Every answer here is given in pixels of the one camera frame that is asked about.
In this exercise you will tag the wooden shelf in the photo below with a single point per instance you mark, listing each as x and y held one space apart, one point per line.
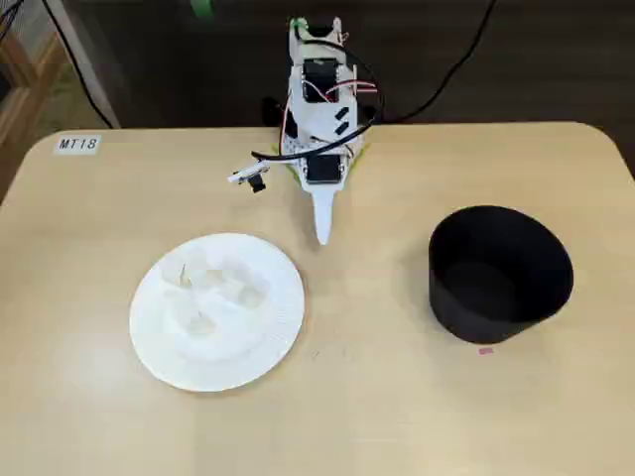
25 79

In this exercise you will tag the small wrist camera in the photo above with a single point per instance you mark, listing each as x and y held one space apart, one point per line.
258 184

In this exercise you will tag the white post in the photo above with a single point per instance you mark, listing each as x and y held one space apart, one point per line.
105 95

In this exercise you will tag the white paper plate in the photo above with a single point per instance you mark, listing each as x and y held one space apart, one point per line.
258 347

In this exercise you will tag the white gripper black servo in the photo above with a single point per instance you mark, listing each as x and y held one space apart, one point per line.
322 172

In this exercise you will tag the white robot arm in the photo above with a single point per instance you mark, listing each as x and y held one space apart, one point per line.
313 119

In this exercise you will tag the white MT18 label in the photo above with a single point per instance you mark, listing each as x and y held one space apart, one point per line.
78 144

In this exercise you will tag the yellow-green tape under base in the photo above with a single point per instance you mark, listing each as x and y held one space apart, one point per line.
363 154

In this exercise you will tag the small pink sticker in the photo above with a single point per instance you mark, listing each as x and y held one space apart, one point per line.
486 351

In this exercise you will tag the black plastic cup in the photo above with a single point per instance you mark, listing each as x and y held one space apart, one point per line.
496 317

